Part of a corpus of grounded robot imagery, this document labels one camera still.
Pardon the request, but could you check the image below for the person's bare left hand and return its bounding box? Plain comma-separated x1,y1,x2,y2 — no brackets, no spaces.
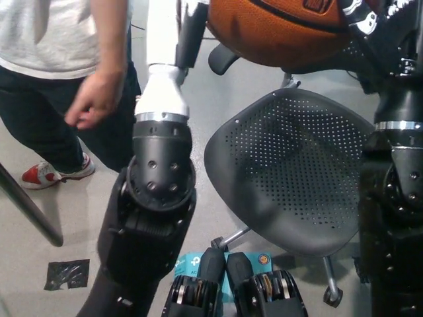
64,69,128,130

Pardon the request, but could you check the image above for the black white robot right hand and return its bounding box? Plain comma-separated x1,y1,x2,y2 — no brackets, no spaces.
340,0,423,131

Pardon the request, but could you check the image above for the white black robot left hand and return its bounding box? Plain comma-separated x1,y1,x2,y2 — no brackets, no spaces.
134,0,211,123

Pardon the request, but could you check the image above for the orange Wilson NBA basketball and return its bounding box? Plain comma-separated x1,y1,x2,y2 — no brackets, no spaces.
206,0,354,70

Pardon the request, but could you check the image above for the black perforated chair backrest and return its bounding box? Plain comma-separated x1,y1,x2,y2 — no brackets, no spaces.
280,39,381,75

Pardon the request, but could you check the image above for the black curved chair armrest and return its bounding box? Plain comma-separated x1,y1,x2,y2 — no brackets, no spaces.
208,42,241,76

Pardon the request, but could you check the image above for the person in grey shirt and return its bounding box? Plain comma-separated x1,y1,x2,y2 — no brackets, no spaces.
0,0,143,174

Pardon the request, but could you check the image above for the black perforated chair seat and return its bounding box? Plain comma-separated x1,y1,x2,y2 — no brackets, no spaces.
204,87,376,258

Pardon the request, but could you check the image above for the red white right sneaker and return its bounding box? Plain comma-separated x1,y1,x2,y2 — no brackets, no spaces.
21,152,96,190

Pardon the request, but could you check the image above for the black metal pole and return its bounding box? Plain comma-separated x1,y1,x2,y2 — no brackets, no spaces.
0,163,63,248

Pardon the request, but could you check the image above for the teal TP-Link box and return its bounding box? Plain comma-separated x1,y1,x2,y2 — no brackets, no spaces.
174,252,272,303

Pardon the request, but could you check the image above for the black floor device with cable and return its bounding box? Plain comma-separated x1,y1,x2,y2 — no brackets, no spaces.
346,69,381,96

